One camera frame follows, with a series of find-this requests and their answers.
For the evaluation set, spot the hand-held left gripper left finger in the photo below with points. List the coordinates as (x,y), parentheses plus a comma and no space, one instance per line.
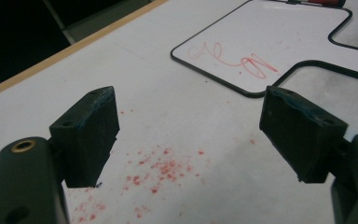
(87,137)

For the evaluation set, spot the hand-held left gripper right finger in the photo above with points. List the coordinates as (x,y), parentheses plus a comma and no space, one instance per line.
(301,137)

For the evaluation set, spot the white board with black rim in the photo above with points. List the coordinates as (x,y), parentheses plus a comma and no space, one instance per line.
(261,34)

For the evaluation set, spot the grey metal stand leg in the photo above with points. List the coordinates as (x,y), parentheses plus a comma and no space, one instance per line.
(59,21)

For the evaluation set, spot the red marker pen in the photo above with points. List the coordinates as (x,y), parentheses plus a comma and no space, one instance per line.
(326,2)

